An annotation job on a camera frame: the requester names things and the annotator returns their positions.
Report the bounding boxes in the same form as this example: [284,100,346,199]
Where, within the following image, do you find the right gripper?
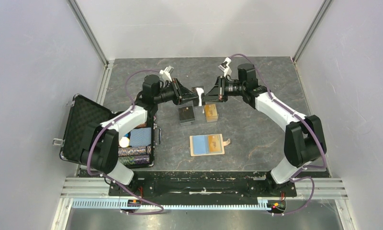
[202,76,245,103]

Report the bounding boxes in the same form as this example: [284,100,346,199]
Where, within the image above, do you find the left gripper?
[154,78,199,106]

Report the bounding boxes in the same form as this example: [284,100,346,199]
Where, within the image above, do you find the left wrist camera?
[159,66,174,82]

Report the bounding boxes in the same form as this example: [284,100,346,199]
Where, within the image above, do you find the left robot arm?
[79,74,198,195]

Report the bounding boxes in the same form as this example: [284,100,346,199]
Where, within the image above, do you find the beige leather card holder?
[189,134,231,157]

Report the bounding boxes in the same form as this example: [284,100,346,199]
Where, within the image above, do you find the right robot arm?
[203,59,327,196]

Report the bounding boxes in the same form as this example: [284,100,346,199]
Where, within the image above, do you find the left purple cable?
[86,69,164,216]

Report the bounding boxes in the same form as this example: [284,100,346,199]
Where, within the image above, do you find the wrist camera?
[218,57,232,78]
[159,66,174,82]

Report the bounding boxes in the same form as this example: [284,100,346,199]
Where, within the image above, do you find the white cable duct strip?
[71,198,285,211]

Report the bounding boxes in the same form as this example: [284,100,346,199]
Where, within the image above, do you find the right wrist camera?
[218,57,232,78]

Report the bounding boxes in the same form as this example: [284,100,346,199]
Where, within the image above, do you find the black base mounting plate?
[126,176,297,198]

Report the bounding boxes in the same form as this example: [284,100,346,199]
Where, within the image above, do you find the black credit card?
[192,86,205,107]

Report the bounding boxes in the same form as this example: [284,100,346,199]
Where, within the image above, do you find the black foam-lined case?
[53,93,163,170]

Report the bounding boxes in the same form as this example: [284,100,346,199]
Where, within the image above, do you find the clear acrylic card stand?
[191,105,207,125]

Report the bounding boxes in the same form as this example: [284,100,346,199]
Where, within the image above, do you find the orange credit card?
[208,134,223,153]

